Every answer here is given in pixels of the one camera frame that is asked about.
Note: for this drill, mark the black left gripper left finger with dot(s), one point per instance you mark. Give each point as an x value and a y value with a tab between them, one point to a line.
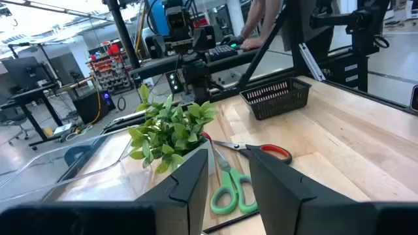
183	202

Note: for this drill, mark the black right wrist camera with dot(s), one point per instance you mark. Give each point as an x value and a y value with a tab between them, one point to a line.
178	19

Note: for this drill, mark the black computer tower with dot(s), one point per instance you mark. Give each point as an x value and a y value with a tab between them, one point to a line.
93	106

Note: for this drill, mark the shelf with red bins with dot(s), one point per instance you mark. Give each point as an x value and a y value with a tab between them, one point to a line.
109	73

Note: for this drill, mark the green plant white pot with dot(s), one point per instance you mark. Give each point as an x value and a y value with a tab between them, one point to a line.
170	130

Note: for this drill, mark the silver aluminium extrusion piece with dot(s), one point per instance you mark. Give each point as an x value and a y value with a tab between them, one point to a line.
311	62

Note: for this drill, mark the person's forearm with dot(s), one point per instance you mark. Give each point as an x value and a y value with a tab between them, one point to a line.
271	18
250	18

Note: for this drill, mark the grey office chair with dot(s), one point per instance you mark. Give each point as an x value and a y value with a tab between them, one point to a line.
14	122

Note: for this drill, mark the black equipment stand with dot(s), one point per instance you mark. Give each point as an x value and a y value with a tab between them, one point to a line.
362	36

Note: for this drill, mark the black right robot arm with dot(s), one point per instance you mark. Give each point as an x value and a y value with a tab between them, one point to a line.
196	76

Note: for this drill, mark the clear plastic bin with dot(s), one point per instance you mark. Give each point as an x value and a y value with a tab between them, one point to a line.
39	176

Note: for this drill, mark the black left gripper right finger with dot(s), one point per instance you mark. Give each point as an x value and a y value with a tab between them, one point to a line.
287	209

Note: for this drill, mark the black computer monitor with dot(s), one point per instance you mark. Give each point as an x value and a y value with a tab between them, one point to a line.
23	70

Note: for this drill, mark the black overhead rig frame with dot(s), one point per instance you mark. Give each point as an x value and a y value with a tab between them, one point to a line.
123	32

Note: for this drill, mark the black computer mouse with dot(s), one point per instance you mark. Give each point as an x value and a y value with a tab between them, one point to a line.
232	40

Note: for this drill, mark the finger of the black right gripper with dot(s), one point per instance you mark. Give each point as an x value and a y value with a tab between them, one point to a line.
205	37
154	46

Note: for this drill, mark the person's hand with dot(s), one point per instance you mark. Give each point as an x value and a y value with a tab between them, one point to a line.
253	44

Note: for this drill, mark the black office desk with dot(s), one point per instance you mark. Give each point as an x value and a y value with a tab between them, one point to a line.
32	96

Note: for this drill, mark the black keyboard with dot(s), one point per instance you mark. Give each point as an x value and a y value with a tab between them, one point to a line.
222	52

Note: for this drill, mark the black mesh basket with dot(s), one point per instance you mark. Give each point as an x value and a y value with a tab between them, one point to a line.
276	98

